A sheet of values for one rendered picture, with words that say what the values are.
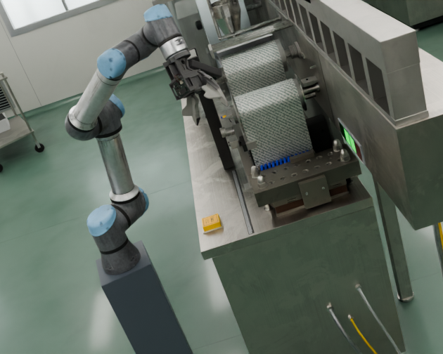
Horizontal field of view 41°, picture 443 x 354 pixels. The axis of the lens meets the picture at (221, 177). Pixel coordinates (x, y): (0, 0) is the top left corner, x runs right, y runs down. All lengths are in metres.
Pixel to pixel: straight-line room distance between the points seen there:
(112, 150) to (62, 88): 6.00
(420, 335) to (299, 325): 0.68
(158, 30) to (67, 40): 6.23
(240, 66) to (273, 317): 1.02
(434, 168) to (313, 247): 0.84
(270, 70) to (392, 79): 1.10
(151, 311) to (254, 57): 1.10
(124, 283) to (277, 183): 0.68
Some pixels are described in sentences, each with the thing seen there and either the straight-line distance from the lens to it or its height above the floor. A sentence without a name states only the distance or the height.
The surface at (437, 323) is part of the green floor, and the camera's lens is 2.97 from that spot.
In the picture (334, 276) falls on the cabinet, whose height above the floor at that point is 0.60.
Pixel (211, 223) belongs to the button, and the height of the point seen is 0.92.
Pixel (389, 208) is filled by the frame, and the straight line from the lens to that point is 2.75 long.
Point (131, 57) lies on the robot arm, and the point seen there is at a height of 1.70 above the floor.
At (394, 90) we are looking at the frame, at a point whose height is 1.53.
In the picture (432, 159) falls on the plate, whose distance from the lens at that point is 1.52.
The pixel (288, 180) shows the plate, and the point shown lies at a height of 1.03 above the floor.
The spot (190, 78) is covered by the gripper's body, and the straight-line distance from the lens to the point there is 1.69.
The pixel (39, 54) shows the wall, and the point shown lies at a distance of 8.04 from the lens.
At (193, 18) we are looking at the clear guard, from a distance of 3.18.
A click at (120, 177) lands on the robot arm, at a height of 1.22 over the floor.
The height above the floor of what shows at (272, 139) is 1.13.
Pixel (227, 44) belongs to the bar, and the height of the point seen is 1.45.
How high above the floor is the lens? 2.09
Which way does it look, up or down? 27 degrees down
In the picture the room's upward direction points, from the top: 19 degrees counter-clockwise
